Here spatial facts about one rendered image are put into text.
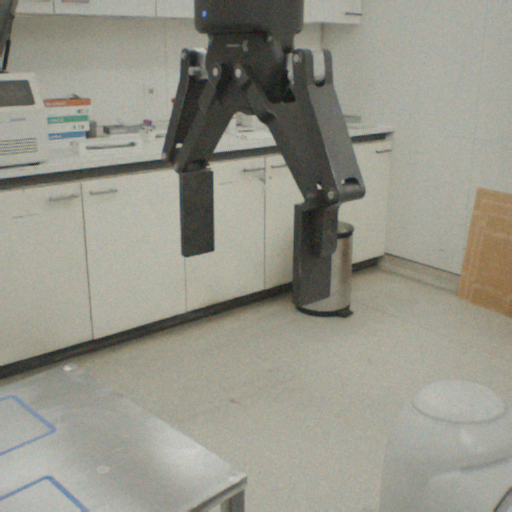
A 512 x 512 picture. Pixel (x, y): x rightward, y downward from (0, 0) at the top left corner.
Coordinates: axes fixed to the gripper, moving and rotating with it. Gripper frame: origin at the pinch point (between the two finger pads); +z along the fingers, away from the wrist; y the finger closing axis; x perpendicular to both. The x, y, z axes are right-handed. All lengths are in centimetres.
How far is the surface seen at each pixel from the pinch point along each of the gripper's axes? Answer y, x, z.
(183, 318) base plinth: 223, -138, 118
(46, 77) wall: 282, -100, -1
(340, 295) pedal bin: 180, -207, 109
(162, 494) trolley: 23.4, -5.1, 38.0
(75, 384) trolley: 56, -9, 38
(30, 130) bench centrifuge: 219, -66, 16
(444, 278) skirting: 172, -289, 116
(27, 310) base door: 219, -57, 90
